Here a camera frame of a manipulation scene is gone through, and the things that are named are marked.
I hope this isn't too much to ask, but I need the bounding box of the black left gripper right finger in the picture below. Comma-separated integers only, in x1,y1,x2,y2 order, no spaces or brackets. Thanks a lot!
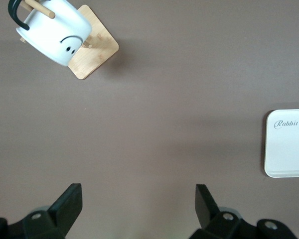
188,184,298,239

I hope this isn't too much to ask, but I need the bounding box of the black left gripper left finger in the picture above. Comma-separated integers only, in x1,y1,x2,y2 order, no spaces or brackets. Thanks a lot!
0,183,84,239

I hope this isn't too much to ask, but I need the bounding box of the white smiley mug black handle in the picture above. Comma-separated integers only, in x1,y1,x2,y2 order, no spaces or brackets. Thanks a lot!
7,0,93,67

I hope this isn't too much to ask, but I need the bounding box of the cream rectangular plastic tray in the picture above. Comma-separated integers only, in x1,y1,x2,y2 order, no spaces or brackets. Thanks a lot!
263,109,299,179

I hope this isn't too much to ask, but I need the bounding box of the wooden mug tree rack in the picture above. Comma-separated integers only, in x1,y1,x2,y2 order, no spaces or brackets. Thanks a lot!
19,0,120,81

